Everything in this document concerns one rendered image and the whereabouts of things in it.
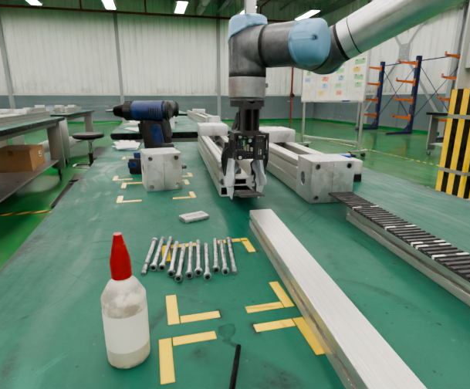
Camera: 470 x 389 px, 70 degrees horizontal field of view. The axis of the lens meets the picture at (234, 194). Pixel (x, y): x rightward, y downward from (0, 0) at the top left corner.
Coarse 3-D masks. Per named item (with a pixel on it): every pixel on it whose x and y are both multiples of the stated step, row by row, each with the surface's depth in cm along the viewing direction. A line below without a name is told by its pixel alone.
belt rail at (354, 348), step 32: (256, 224) 56; (288, 256) 43; (288, 288) 41; (320, 288) 36; (320, 320) 31; (352, 320) 31; (352, 352) 27; (384, 352) 27; (352, 384) 26; (384, 384) 24; (416, 384) 24
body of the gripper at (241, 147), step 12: (240, 108) 69; (252, 108) 64; (240, 120) 67; (252, 120) 65; (240, 132) 67; (252, 132) 66; (264, 132) 68; (228, 144) 72; (240, 144) 68; (252, 144) 68; (264, 144) 68; (240, 156) 68; (252, 156) 68; (264, 156) 69
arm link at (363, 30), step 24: (384, 0) 59; (408, 0) 57; (432, 0) 56; (456, 0) 55; (336, 24) 66; (360, 24) 62; (384, 24) 60; (408, 24) 60; (336, 48) 65; (360, 48) 64
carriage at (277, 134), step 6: (270, 132) 111; (276, 132) 111; (282, 132) 112; (288, 132) 112; (294, 132) 112; (270, 138) 112; (276, 138) 112; (282, 138) 112; (288, 138) 112; (294, 138) 113; (276, 144) 114
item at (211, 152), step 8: (200, 136) 138; (224, 136) 131; (200, 144) 140; (208, 144) 107; (216, 144) 128; (200, 152) 143; (208, 152) 106; (216, 152) 91; (208, 160) 105; (216, 160) 84; (240, 160) 91; (248, 160) 81; (208, 168) 106; (216, 168) 84; (240, 168) 84; (248, 168) 82; (216, 176) 87; (240, 176) 81; (248, 176) 81; (216, 184) 86; (224, 184) 80; (240, 184) 80; (248, 184) 81; (224, 192) 82
